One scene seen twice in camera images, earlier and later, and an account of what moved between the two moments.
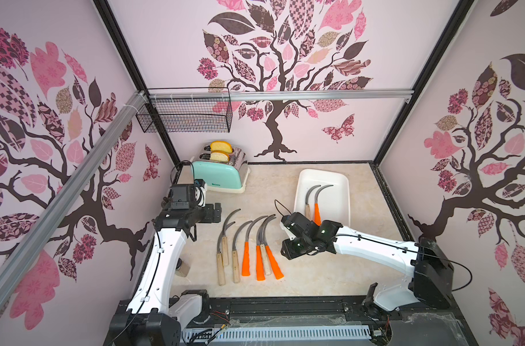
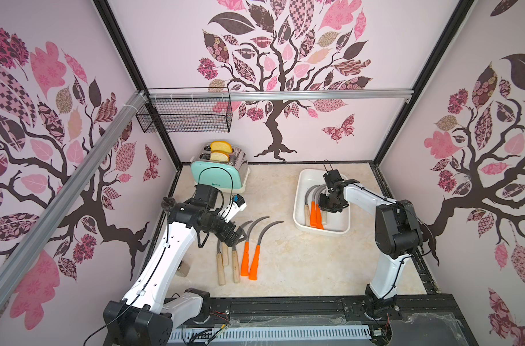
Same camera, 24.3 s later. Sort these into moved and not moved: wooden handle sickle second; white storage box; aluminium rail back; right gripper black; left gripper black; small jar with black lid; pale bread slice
Moved: left gripper black; right gripper black
Not moved: small jar with black lid; pale bread slice; white storage box; wooden handle sickle second; aluminium rail back
